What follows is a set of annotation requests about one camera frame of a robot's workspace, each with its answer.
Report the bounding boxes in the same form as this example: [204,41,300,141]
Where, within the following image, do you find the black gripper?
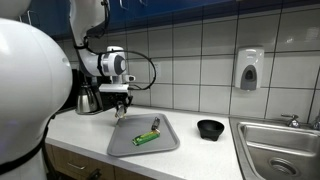
[99,92,134,117]

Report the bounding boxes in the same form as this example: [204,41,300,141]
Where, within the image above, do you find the green granola bar packet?
[131,128,161,147]

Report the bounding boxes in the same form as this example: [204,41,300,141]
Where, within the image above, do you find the grey plastic tray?
[106,112,181,158]

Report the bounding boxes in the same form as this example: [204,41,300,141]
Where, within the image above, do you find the black coffee maker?
[76,68,105,116]

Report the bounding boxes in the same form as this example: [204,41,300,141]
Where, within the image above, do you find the steel coffee carafe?
[75,83,100,115]

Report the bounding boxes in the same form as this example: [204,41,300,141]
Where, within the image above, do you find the black microwave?
[59,68,81,113]

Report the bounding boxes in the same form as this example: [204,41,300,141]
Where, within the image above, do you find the wooden base cabinet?
[44,143,158,180]

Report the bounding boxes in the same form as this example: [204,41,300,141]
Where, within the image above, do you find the black bowl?
[196,119,225,142]

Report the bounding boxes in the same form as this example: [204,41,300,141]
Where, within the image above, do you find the blue upper cabinet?
[19,0,320,38]

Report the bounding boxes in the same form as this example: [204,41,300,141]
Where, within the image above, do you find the stainless steel sink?
[228,116,320,180]

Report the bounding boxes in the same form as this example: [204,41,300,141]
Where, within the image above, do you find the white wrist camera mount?
[98,83,130,94]

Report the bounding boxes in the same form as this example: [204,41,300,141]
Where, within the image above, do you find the white wall outlet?
[151,61,162,81]

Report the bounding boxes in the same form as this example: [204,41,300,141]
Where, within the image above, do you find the black robot cart frame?
[85,168,103,180]

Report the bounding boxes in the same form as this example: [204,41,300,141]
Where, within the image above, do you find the silver drawer handle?
[67,162,87,171]

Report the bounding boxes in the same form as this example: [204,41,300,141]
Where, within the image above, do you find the white wall soap dispenser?
[234,46,265,92]

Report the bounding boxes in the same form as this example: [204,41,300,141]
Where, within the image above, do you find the chrome faucet handle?
[280,113,301,129]

